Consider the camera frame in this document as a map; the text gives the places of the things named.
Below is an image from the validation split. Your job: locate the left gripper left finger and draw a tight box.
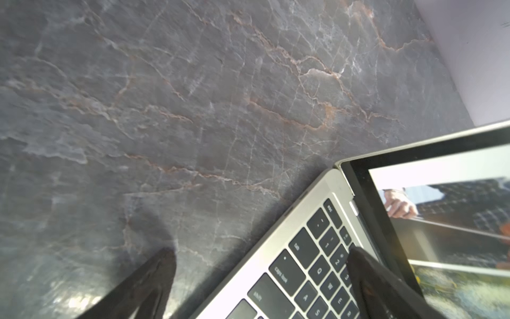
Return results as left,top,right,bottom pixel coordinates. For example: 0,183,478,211
79,248,177,318

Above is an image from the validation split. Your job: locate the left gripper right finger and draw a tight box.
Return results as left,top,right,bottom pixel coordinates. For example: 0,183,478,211
347,247,444,319

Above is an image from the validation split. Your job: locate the silver laptop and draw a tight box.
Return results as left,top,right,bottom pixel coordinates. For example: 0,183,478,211
193,122,509,318

